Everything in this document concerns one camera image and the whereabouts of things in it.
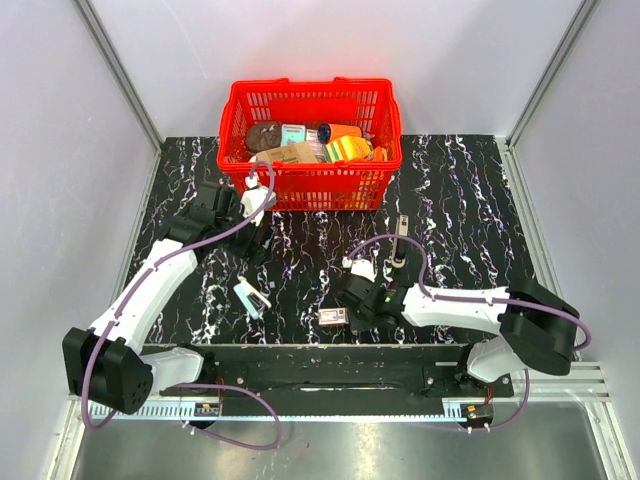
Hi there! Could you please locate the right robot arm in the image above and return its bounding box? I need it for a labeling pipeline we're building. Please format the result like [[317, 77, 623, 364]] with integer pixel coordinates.
[[336, 274, 579, 396]]

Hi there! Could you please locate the orange cylinder can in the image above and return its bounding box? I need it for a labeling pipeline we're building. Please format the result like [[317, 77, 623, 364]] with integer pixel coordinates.
[[317, 123, 363, 144]]

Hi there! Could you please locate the brown round cookie pack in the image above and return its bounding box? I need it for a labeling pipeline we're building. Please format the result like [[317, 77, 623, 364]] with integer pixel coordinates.
[[245, 121, 282, 154]]

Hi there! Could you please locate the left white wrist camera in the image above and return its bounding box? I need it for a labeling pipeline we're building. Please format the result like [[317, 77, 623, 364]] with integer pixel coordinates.
[[241, 175, 277, 226]]

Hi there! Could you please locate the beige stapler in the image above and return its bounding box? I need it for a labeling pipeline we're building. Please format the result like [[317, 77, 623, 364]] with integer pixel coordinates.
[[385, 214, 409, 280]]

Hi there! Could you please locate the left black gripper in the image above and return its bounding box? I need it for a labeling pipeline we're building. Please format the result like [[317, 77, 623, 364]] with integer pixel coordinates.
[[216, 199, 277, 268]]

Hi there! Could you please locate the yellow green striped box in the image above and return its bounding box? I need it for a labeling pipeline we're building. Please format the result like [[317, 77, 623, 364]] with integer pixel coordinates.
[[324, 135, 374, 163]]

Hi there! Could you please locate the purple cable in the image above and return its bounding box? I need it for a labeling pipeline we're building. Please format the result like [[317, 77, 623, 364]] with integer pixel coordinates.
[[80, 159, 284, 450], [344, 234, 594, 434]]

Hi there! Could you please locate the brown cardboard box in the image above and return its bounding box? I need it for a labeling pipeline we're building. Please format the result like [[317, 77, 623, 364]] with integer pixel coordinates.
[[249, 141, 325, 164]]

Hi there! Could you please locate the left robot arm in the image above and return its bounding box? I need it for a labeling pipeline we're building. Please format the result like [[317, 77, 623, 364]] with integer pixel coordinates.
[[62, 178, 276, 414]]

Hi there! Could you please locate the teal small box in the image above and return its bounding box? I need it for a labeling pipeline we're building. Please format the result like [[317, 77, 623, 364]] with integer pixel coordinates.
[[280, 123, 306, 147]]

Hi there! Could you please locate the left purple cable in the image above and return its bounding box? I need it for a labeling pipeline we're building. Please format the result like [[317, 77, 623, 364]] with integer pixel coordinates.
[[80, 159, 284, 450]]

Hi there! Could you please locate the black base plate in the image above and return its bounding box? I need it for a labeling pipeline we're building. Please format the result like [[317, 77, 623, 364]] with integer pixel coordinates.
[[190, 345, 514, 420]]

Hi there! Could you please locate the red white staple box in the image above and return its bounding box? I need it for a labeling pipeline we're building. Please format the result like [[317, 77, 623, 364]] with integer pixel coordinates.
[[318, 308, 349, 327]]

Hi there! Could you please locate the light blue stapler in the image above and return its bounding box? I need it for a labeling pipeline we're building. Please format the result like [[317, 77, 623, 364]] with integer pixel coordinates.
[[233, 277, 272, 320]]

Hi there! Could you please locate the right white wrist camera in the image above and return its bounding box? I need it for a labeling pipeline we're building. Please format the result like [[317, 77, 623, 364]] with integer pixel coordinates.
[[342, 257, 376, 282]]

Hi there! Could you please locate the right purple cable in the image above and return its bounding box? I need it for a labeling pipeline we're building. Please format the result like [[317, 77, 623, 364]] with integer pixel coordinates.
[[344, 234, 594, 434]]

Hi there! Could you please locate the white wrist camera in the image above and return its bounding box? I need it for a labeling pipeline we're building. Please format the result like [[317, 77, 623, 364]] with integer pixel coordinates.
[[241, 175, 277, 226], [342, 257, 376, 282]]

